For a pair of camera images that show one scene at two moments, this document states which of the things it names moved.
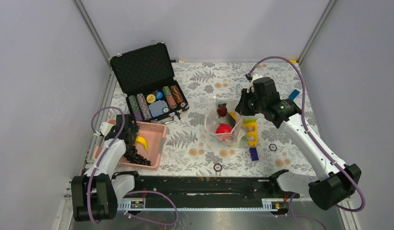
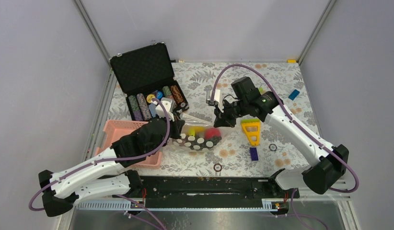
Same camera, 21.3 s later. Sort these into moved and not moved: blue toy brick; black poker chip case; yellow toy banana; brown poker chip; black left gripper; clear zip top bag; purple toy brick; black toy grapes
Moved: black left gripper; yellow toy banana; black toy grapes; clear zip top bag
Not moved: brown poker chip; purple toy brick; blue toy brick; black poker chip case
